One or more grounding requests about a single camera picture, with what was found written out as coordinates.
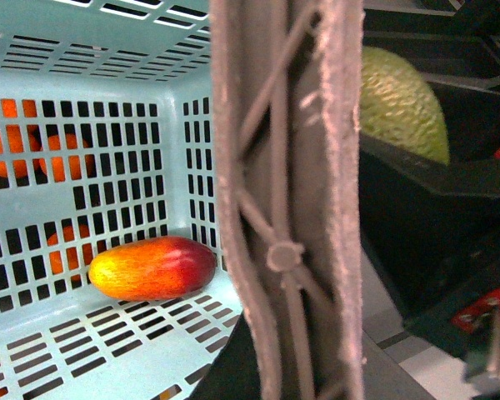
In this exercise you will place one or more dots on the orange fruit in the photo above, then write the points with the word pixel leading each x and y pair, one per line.
pixel 12 139
pixel 72 253
pixel 70 166

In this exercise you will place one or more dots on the red orange mango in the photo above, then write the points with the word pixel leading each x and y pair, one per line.
pixel 159 268

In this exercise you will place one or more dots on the light blue plastic basket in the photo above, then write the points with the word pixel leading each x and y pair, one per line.
pixel 231 123

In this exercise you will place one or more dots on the green netted melon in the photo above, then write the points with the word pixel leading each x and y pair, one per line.
pixel 398 107

